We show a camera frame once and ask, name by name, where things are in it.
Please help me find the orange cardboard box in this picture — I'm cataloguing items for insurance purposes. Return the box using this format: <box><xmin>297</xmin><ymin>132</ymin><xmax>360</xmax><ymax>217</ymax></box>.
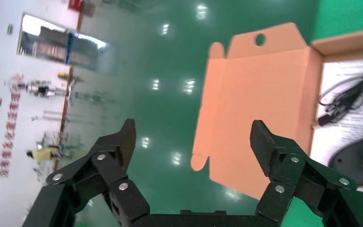
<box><xmin>190</xmin><ymin>22</ymin><xmax>363</xmax><ymax>217</ymax></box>

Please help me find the black wired computer mouse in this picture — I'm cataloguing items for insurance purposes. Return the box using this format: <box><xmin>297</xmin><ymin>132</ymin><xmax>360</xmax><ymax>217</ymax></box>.
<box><xmin>328</xmin><ymin>124</ymin><xmax>363</xmax><ymax>186</ymax></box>

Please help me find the distant silver machine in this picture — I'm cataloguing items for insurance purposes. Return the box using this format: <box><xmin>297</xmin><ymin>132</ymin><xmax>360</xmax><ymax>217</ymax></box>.
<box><xmin>25</xmin><ymin>79</ymin><xmax>68</xmax><ymax>98</ymax></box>

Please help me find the glass partition window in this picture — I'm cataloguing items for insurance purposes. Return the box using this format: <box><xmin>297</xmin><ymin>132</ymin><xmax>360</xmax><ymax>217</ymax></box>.
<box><xmin>16</xmin><ymin>12</ymin><xmax>117</xmax><ymax>75</ymax></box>

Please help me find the green table mat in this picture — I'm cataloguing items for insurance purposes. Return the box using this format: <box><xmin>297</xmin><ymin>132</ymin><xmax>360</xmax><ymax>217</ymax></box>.
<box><xmin>311</xmin><ymin>0</ymin><xmax>363</xmax><ymax>41</ymax></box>

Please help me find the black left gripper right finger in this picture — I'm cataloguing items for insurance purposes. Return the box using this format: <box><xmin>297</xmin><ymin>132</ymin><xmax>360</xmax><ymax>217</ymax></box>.
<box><xmin>250</xmin><ymin>120</ymin><xmax>363</xmax><ymax>227</ymax></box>

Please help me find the white printed paper sheet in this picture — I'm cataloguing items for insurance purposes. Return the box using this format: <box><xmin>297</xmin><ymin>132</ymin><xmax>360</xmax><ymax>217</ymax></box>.
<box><xmin>310</xmin><ymin>59</ymin><xmax>363</xmax><ymax>204</ymax></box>

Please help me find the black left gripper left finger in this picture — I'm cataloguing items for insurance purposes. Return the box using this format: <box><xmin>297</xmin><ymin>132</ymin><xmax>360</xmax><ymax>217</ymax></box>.
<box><xmin>22</xmin><ymin>118</ymin><xmax>151</xmax><ymax>227</ymax></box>

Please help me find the black data cable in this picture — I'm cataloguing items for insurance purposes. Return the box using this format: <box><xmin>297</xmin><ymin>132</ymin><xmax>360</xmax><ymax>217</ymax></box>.
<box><xmin>318</xmin><ymin>63</ymin><xmax>363</xmax><ymax>128</ymax></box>

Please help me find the distant yellow figure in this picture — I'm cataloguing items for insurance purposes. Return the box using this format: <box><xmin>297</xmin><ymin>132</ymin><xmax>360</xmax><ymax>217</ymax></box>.
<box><xmin>26</xmin><ymin>148</ymin><xmax>61</xmax><ymax>162</ymax></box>

